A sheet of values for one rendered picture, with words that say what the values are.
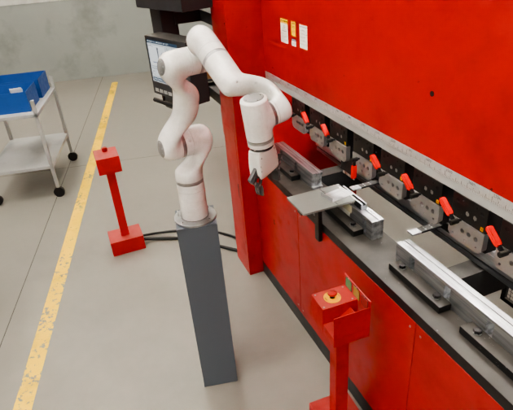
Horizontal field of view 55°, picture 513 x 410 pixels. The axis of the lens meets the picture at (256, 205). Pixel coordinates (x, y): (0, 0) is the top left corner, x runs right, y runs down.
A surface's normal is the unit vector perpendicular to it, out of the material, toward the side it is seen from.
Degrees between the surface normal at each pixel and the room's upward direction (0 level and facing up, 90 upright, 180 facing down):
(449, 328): 0
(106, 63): 90
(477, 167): 90
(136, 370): 0
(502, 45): 90
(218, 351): 90
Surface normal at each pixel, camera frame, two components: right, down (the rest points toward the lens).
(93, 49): 0.18, 0.48
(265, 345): -0.07, -0.87
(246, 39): 0.38, 0.43
